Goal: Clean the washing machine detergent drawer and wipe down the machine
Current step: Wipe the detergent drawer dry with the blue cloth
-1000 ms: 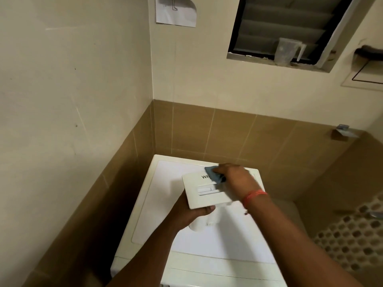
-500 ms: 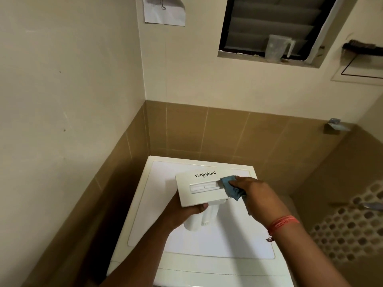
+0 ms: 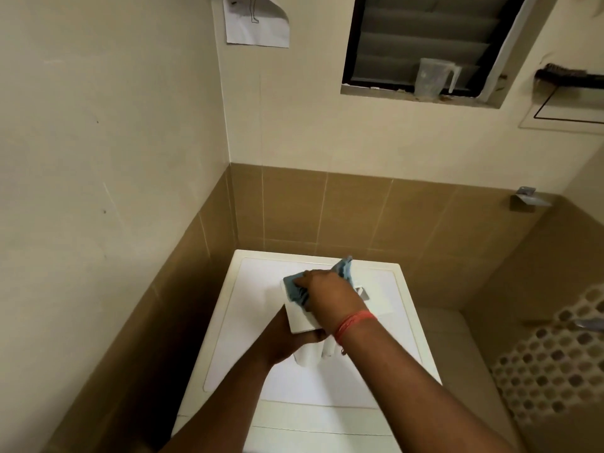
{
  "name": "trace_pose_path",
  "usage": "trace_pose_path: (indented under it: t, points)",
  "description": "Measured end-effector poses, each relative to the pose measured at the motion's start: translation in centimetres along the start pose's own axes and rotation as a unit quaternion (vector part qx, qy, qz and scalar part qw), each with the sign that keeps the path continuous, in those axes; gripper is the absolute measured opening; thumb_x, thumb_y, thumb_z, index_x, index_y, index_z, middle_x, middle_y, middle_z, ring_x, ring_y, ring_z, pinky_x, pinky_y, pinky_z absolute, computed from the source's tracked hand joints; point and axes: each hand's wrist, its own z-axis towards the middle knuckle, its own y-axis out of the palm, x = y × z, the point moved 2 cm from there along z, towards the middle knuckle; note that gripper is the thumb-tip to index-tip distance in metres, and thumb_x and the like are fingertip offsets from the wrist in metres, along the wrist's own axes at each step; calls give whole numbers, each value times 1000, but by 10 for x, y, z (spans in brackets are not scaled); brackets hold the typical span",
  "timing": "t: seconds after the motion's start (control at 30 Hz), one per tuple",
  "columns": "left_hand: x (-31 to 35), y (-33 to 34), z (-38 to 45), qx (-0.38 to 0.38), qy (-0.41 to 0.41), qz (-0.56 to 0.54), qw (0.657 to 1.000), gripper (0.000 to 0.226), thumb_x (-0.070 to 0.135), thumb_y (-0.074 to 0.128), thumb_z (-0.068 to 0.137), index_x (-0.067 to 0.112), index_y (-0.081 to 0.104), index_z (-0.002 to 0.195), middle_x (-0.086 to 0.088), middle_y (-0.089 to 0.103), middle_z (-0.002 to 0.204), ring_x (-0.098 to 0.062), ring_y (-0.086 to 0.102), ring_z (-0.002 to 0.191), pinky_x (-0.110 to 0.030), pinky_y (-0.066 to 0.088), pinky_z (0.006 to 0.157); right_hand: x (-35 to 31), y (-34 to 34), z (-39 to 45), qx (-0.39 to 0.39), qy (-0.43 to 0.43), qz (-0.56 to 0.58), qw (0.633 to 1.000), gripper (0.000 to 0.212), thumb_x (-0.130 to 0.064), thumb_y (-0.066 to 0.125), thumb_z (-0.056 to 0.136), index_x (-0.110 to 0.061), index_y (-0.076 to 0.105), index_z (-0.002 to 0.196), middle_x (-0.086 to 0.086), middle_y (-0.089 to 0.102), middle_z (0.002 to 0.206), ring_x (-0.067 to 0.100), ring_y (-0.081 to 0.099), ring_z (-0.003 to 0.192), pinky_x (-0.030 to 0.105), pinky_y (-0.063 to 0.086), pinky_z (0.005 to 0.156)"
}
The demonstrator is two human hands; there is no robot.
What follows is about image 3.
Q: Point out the white line drawing paper sheet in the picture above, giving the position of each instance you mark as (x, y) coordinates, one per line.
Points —
(257, 23)

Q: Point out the person's right forearm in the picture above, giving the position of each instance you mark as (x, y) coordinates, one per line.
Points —
(415, 396)

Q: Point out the dark framed louvre window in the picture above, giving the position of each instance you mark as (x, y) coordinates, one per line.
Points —
(401, 47)

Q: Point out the person's right hand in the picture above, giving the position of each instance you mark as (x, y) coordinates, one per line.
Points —
(332, 299)

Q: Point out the red thread wristband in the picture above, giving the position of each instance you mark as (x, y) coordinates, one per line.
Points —
(354, 323)

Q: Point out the blue cloth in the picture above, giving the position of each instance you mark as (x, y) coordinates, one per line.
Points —
(344, 268)

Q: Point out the black brush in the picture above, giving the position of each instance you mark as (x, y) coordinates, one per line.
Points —
(566, 76)

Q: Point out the white washing machine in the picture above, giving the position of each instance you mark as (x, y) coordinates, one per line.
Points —
(250, 325)

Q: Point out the chrome wall hook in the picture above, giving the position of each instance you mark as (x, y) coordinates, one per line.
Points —
(531, 199)

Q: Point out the person's left forearm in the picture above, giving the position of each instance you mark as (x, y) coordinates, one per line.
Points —
(222, 410)

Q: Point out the clear plastic measuring jug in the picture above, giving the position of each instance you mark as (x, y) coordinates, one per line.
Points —
(431, 80)

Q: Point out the person's left hand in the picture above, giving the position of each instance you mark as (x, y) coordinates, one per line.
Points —
(283, 346)

